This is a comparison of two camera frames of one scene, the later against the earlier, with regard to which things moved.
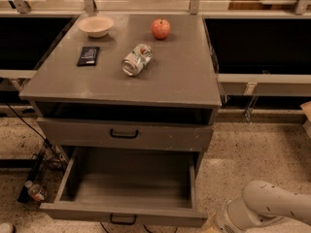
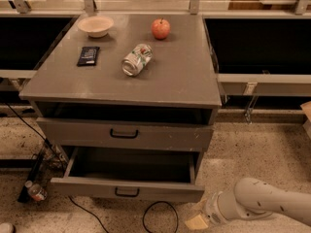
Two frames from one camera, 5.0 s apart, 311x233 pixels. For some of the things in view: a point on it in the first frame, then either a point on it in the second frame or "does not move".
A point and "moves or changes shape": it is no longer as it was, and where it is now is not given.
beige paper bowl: (96, 26) does not move
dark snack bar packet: (87, 56) does not move
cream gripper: (224, 219) to (212, 207)
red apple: (160, 28) does not move
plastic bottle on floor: (36, 191) does not move
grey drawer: (154, 186) moves or changes shape
